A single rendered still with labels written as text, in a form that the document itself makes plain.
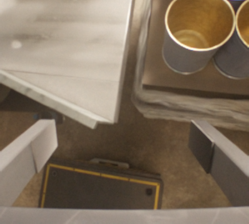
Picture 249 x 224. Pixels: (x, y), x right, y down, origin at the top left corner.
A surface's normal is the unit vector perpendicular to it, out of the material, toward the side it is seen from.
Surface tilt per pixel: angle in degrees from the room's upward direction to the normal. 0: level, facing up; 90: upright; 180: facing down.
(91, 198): 0
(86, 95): 0
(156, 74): 3
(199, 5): 90
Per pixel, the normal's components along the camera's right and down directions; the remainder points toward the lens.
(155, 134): -0.12, -0.15
